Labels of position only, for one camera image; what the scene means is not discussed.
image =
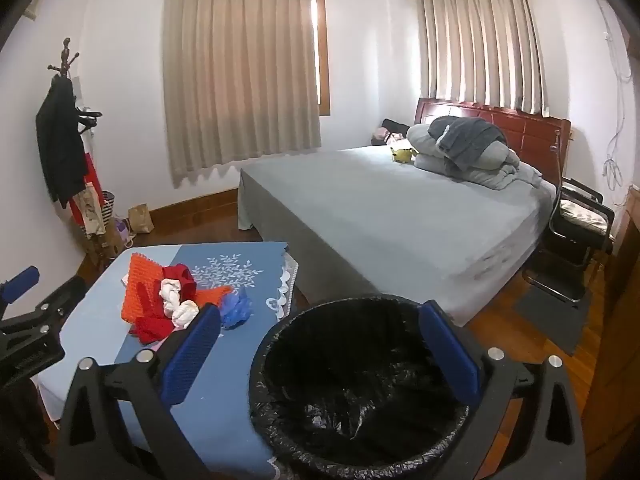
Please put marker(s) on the wide beige curtain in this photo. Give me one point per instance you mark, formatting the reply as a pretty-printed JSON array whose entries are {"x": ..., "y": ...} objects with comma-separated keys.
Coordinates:
[{"x": 240, "y": 75}]

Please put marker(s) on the purple bag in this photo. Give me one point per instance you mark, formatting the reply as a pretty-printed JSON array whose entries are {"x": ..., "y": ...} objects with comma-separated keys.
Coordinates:
[{"x": 122, "y": 232}]

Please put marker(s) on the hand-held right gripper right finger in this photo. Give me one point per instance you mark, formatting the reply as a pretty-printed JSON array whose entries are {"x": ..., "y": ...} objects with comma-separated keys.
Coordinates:
[{"x": 450, "y": 355}]

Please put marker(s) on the dark grey blanket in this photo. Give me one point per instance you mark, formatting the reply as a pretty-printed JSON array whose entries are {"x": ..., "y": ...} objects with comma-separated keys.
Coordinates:
[{"x": 470, "y": 140}]

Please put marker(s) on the striped bag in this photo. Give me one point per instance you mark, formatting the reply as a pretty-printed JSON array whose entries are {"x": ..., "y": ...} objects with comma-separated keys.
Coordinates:
[{"x": 108, "y": 205}]

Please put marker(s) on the bed with grey sheet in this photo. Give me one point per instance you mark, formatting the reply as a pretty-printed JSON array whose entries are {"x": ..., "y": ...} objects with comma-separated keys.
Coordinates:
[{"x": 390, "y": 215}]

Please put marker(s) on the narrow beige curtain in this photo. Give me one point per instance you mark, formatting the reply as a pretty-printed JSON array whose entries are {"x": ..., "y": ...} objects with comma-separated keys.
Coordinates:
[{"x": 480, "y": 45}]

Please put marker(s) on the black bag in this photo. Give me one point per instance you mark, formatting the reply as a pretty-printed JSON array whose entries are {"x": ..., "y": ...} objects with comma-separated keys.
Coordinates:
[{"x": 395, "y": 126}]

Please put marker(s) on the framed wall picture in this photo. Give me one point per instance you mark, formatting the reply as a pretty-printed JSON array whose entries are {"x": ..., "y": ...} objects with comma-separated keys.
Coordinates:
[{"x": 30, "y": 11}]

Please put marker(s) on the black metal chair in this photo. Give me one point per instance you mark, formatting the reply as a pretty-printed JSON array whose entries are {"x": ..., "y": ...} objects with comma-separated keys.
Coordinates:
[{"x": 570, "y": 240}]

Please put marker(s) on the dark grey floor mat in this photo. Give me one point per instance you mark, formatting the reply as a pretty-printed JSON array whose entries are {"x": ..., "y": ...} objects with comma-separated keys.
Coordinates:
[{"x": 555, "y": 317}]

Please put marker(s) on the blue plastic bag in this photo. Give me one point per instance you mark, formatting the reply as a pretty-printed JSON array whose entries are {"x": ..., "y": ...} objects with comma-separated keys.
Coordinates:
[{"x": 237, "y": 307}]

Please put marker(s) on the wooden window frame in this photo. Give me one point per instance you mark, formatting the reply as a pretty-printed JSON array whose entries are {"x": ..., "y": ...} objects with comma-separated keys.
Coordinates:
[{"x": 322, "y": 60}]

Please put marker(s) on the red plastic bag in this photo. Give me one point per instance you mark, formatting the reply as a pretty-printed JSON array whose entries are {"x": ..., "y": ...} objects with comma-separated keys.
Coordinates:
[{"x": 179, "y": 277}]

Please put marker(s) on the brown paper bag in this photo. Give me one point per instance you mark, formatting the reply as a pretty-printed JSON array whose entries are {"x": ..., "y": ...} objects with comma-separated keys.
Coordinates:
[{"x": 141, "y": 220}]

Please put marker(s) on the grey knotted cloth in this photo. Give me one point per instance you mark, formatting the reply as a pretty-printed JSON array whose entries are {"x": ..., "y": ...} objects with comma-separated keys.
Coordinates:
[{"x": 185, "y": 316}]

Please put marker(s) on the trash bin with black bag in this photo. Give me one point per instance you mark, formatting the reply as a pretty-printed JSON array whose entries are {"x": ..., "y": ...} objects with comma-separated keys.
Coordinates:
[{"x": 350, "y": 390}]

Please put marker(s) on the white lace cloth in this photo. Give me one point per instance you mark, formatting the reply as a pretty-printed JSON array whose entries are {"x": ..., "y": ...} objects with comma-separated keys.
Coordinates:
[{"x": 290, "y": 285}]

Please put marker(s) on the beige tote bag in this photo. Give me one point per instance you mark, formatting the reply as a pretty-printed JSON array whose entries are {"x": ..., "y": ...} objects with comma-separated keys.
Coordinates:
[{"x": 94, "y": 210}]

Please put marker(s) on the yellow plush toy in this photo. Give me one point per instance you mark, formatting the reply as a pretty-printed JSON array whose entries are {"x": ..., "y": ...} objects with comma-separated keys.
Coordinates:
[{"x": 404, "y": 155}]

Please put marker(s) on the orange mesh bag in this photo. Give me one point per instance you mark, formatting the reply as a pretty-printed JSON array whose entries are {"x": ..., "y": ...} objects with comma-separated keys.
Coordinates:
[{"x": 142, "y": 280}]

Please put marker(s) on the wooden wardrobe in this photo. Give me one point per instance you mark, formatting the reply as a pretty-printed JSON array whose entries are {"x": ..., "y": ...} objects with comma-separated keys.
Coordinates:
[{"x": 615, "y": 360}]

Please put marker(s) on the blue tree-print tablecloth table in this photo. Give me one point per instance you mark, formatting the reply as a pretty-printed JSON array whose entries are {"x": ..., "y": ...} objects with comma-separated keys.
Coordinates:
[{"x": 235, "y": 410}]

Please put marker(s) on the patterned seat cushion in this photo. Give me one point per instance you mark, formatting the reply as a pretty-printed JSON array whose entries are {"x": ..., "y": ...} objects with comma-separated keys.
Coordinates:
[{"x": 585, "y": 215}]

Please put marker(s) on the light grey folded duvet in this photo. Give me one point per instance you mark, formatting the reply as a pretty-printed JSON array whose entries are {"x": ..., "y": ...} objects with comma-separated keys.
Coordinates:
[{"x": 495, "y": 167}]

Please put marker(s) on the dark wooden coat rack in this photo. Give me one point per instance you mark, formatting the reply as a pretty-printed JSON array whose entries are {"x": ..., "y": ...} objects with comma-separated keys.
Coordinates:
[{"x": 66, "y": 57}]

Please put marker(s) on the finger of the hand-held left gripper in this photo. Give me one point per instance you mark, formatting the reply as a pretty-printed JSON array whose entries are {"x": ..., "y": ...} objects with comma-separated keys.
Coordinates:
[
  {"x": 20, "y": 281},
  {"x": 47, "y": 315}
]

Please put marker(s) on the black coat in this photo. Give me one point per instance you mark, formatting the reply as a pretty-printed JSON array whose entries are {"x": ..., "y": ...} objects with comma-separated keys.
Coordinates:
[{"x": 60, "y": 145}]

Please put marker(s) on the pink bundle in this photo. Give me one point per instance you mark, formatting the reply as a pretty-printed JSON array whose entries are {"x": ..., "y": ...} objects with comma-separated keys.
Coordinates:
[{"x": 382, "y": 135}]

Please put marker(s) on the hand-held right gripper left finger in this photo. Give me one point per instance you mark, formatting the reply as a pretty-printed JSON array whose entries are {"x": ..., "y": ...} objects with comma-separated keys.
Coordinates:
[{"x": 190, "y": 355}]

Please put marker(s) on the red wooden headboard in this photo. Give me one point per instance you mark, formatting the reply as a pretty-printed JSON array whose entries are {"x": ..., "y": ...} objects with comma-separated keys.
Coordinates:
[{"x": 530, "y": 135}]

